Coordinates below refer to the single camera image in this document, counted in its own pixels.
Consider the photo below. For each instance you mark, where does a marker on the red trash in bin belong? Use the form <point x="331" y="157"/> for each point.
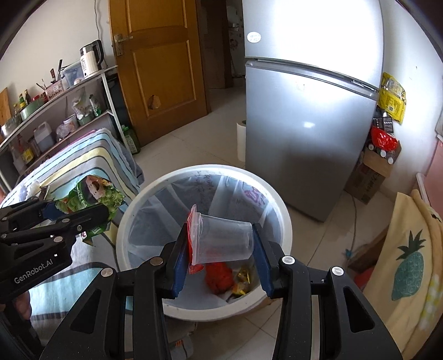
<point x="219" y="278"/>

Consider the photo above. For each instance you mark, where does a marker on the clear storage box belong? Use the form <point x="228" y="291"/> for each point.
<point x="73" y="73"/>

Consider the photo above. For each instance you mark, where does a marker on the cardboard box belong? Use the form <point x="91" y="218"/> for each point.
<point x="372" y="168"/>

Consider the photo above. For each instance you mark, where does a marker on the steel mixing bowl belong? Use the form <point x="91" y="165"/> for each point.
<point x="10" y="125"/>

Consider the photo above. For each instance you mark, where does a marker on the pink utensil basket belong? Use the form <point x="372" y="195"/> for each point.
<point x="55" y="89"/>

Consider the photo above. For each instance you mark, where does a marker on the brown wooden door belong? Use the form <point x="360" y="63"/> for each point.
<point x="157" y="49"/>

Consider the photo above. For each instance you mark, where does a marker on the left hand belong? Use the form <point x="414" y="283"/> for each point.
<point x="23" y="305"/>

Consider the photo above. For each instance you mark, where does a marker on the white round trash bin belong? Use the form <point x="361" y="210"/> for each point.
<point x="222" y="202"/>

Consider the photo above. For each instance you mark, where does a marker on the yellow bag on fridge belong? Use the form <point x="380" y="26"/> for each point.
<point x="392" y="98"/>

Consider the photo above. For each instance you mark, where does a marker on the white oil jug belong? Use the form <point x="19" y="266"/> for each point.
<point x="44" y="138"/>

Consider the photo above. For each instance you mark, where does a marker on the red plastic bag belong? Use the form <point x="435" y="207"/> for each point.
<point x="383" y="140"/>

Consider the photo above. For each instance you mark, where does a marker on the yellow label sauce bottle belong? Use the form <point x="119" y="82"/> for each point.
<point x="26" y="151"/>

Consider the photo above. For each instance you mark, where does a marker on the green glass bottle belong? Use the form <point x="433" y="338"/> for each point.
<point x="131" y="139"/>

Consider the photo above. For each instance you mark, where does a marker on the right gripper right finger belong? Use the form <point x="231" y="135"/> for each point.
<point x="283" y="277"/>

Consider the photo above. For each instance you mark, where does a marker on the white paper roll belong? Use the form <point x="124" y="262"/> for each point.
<point x="241" y="140"/>

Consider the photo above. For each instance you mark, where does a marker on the clear plastic cup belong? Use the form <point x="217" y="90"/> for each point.
<point x="217" y="240"/>

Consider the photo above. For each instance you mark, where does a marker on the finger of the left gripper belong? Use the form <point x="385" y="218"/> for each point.
<point x="28" y="214"/>
<point x="70" y="224"/>

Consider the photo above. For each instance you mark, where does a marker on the silver refrigerator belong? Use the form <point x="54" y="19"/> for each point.
<point x="313" y="72"/>

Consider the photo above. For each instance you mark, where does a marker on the metal kitchen shelf rack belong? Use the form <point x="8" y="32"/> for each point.
<point x="55" y="111"/>

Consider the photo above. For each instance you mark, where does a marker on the wooden cutting board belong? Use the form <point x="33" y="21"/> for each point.
<point x="5" y="110"/>

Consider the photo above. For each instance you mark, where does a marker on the pineapple print yellow cloth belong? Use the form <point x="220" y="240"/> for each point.
<point x="405" y="287"/>

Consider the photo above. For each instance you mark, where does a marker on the striped tablecloth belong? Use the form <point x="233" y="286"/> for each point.
<point x="98" y="153"/>

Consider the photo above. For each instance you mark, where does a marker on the white electric kettle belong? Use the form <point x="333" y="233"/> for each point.
<point x="91" y="57"/>

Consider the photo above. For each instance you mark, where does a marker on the green snack bag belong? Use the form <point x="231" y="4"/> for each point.
<point x="90" y="191"/>

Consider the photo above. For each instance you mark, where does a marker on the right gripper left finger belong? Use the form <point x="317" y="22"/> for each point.
<point x="159" y="278"/>

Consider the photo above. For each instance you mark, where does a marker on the green enamel basin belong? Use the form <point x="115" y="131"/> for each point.
<point x="31" y="108"/>

